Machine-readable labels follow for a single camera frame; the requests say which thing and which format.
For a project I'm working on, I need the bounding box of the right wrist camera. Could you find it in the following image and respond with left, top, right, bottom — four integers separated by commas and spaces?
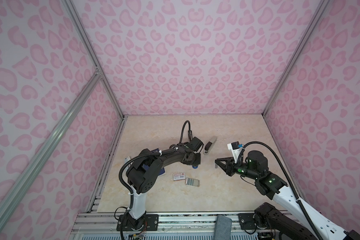
227, 142, 243, 163

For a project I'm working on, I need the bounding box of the staple tray with staples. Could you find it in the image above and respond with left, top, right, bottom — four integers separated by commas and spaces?
185, 178, 200, 187

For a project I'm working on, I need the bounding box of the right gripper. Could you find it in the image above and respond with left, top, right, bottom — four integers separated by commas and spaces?
214, 156, 260, 181

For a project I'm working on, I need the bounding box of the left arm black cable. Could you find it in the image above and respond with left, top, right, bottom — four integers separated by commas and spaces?
118, 120, 193, 196

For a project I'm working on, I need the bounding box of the grey foam block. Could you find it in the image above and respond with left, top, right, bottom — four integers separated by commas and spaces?
213, 215, 232, 240

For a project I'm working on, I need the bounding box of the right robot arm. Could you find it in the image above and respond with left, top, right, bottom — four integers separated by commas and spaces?
215, 149, 360, 240

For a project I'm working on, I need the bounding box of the left aluminium frame beam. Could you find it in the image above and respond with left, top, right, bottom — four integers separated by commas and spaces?
0, 73, 101, 233

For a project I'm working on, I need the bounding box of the aluminium corner frame post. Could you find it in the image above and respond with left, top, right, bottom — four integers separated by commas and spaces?
262, 0, 332, 119

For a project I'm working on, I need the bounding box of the blue book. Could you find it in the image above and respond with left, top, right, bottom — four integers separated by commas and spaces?
140, 147, 166, 178

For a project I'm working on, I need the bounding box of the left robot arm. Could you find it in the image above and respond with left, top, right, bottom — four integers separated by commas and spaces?
119, 137, 204, 220

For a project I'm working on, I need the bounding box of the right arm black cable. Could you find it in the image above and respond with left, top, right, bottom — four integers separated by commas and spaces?
238, 141, 325, 240

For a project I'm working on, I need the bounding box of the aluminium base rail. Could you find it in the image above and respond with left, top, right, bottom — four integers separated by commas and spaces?
67, 210, 334, 240

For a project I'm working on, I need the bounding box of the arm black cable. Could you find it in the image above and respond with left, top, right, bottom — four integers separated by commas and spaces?
118, 120, 193, 196
238, 141, 325, 240

